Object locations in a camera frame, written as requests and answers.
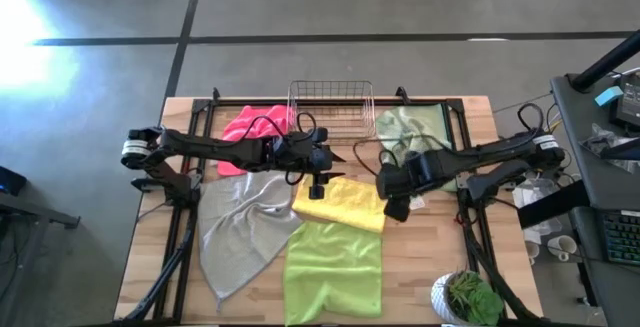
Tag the black backlit keyboard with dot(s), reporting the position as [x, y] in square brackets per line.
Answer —
[622, 237]

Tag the potted succulent white pot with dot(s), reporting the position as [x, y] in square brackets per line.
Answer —
[470, 299]

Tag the white paper tag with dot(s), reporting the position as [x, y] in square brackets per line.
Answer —
[417, 203]

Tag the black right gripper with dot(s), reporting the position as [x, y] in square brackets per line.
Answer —
[402, 177]

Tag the black electronic device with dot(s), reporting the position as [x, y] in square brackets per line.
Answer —
[627, 102]

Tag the pale green teal-edged towel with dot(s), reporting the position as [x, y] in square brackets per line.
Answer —
[415, 122]

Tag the lime green microfiber towel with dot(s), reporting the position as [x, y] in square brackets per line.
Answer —
[330, 267]

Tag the pink microfiber towel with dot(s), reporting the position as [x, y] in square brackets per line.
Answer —
[250, 127]

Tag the clear plastic bag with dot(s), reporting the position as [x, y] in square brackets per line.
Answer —
[607, 139]

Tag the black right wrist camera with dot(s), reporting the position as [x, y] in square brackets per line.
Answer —
[397, 209]

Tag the black table clamp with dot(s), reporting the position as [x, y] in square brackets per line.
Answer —
[401, 94]
[216, 94]

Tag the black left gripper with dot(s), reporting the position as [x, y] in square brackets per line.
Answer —
[310, 154]

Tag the dark grey desk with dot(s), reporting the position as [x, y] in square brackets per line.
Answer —
[575, 112]

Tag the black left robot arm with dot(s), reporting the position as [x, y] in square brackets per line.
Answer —
[210, 147]

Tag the black round pole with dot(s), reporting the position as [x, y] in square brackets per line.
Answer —
[605, 62]

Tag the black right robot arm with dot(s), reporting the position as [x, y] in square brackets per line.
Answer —
[475, 157]

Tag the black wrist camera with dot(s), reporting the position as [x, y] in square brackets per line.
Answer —
[316, 192]
[397, 209]

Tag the black desk leg frame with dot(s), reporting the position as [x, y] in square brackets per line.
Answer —
[45, 214]

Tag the black metal table frame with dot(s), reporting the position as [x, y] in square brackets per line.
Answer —
[250, 102]

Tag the yellow microfiber towel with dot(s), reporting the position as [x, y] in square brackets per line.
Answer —
[345, 202]

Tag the light blue sticky note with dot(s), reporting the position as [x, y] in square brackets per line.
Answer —
[608, 96]

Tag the grey waffle-weave towel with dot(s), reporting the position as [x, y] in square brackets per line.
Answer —
[240, 227]

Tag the black box blue light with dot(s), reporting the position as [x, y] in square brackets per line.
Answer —
[12, 182]

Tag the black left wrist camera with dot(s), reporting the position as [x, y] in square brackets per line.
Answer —
[316, 192]

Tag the white crumpled plastic sheet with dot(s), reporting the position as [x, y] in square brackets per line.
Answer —
[530, 194]

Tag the red zip tie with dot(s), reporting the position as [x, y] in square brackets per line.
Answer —
[457, 220]

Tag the white mug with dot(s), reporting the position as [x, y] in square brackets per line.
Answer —
[531, 252]
[562, 247]

